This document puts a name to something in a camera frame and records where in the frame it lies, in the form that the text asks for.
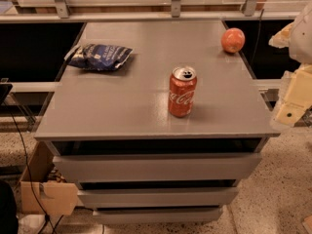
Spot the black cable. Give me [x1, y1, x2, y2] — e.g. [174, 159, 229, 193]
[3, 97, 62, 234]

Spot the grey drawer cabinet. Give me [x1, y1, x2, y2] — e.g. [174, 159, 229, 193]
[35, 20, 274, 224]

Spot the red apple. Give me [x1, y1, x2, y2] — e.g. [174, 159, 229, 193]
[221, 28, 246, 54]

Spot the cardboard box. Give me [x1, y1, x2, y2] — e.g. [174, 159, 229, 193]
[20, 142, 78, 215]

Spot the metal shelf rail frame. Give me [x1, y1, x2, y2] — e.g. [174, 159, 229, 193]
[1, 0, 311, 23]

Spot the blue chip bag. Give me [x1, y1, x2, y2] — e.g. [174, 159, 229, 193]
[64, 44, 133, 71]

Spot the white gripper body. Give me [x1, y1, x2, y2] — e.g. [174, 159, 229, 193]
[289, 2, 312, 63]

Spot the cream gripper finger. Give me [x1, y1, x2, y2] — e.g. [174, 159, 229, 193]
[268, 22, 293, 49]
[274, 65, 312, 126]

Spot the red coke can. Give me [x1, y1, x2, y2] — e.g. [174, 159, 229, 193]
[168, 66, 197, 117]

